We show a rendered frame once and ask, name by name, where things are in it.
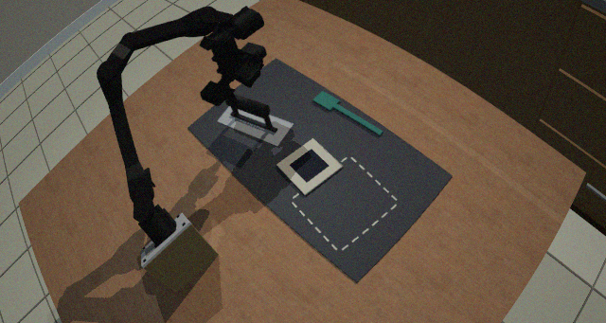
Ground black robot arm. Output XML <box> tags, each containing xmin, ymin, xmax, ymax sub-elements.
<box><xmin>97</xmin><ymin>6</ymin><xmax>264</xmax><ymax>248</ymax></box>

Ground green flat spatula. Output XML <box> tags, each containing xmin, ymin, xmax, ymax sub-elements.
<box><xmin>312</xmin><ymin>91</ymin><xmax>383</xmax><ymax>136</ymax></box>

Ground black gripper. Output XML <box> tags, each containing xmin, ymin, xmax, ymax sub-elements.
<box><xmin>200</xmin><ymin>43</ymin><xmax>267</xmax><ymax>106</ymax></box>

